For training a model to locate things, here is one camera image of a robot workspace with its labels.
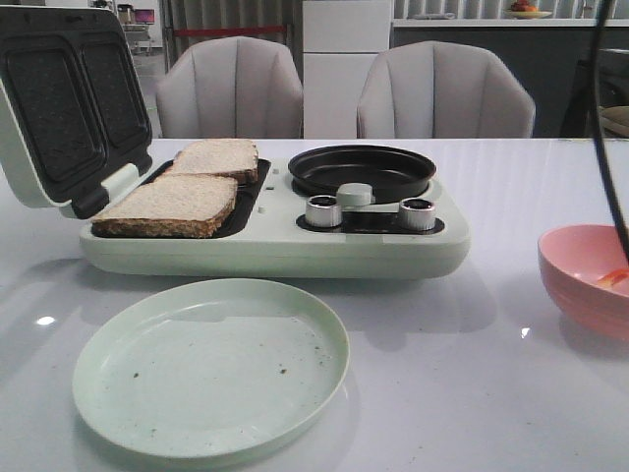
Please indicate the bread slice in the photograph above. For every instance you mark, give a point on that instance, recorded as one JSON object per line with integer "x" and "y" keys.
{"x": 234, "y": 158}
{"x": 182, "y": 206}

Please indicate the pink plastic bowl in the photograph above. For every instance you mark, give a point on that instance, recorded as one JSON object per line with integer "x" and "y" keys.
{"x": 572, "y": 258}

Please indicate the mint green sandwich maker lid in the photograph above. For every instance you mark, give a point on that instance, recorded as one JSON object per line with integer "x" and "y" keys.
{"x": 74, "y": 128}

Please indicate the cooked shrimp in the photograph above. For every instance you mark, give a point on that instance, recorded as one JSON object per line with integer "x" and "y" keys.
{"x": 613, "y": 277}

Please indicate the mint green breakfast maker base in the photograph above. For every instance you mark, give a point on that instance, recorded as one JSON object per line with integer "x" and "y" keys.
{"x": 272, "y": 244}

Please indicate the left silver control knob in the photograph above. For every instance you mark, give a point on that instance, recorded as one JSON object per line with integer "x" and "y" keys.
{"x": 323, "y": 211}

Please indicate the silver control knob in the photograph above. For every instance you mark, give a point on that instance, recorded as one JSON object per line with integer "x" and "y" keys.
{"x": 323, "y": 211}
{"x": 416, "y": 214}

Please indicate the black round frying pan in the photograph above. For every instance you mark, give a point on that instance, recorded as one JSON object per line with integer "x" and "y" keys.
{"x": 393, "y": 173}

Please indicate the right silver control knob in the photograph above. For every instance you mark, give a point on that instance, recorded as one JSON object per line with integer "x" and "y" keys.
{"x": 416, "y": 214}

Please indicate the mint green round plate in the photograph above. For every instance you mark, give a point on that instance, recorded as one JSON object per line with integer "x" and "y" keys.
{"x": 213, "y": 372}

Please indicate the left grey upholstered chair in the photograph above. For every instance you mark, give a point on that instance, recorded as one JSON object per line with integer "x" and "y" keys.
{"x": 232, "y": 87}

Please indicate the grey upholstered chair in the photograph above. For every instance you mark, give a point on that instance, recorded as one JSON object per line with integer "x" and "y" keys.
{"x": 443, "y": 90}
{"x": 232, "y": 87}

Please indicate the right grey upholstered chair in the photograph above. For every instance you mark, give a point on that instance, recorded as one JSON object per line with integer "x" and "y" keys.
{"x": 443, "y": 90}

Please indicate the white refrigerator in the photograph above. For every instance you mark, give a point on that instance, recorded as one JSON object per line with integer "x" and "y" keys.
{"x": 340, "y": 41}

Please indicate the red barrier belt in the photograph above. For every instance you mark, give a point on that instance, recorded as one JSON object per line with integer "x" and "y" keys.
{"x": 229, "y": 31}

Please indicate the dark grey kitchen counter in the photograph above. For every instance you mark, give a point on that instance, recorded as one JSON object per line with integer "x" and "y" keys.
{"x": 542, "y": 54}

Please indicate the fruit plate on counter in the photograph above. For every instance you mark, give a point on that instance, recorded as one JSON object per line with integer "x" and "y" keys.
{"x": 526, "y": 10}

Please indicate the beige sofa armrest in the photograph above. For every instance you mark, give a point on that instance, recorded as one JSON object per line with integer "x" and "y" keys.
{"x": 614, "y": 120}

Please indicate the dark washing machine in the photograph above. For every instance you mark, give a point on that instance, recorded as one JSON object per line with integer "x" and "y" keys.
{"x": 613, "y": 89}

